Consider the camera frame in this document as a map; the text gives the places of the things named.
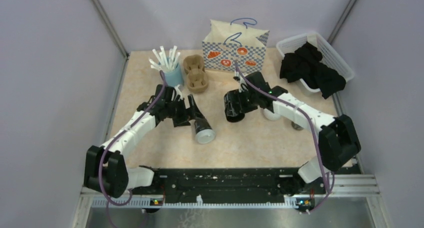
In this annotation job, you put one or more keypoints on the blue straw holder cup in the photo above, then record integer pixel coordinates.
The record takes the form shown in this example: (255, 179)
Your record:
(175, 77)

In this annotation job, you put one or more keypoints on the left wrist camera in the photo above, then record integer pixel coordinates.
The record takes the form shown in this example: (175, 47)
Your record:
(178, 90)

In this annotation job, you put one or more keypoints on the stack of white lids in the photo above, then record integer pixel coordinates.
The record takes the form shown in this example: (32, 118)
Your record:
(270, 115)

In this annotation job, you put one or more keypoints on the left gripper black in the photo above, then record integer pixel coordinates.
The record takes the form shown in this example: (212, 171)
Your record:
(192, 112)

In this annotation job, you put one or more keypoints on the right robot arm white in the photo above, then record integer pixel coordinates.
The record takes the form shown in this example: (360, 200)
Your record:
(334, 137)

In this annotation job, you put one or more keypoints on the cardboard cup carrier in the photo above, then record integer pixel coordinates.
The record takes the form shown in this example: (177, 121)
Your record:
(196, 78)

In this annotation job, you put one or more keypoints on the black coffee cup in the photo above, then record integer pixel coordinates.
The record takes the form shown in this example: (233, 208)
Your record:
(201, 124)
(296, 126)

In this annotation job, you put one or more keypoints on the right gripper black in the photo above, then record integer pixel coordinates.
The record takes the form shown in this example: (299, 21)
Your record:
(245, 90)

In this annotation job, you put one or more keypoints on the black cloth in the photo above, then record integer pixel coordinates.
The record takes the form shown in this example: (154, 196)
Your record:
(306, 63)

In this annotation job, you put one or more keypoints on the checkered paper takeout bag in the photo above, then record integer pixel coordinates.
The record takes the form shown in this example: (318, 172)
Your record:
(235, 44)

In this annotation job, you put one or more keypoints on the white wrapped straws bundle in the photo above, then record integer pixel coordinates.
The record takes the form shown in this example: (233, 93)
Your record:
(165, 62)

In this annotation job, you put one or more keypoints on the stack of black cups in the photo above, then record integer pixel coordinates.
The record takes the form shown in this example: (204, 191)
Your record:
(232, 107)

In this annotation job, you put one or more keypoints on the white plastic basket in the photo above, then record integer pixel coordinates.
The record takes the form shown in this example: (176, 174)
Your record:
(330, 57)

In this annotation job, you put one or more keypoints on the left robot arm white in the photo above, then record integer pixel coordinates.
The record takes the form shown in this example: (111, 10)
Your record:
(105, 165)

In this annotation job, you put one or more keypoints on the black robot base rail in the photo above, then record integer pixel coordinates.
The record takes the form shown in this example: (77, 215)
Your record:
(229, 185)

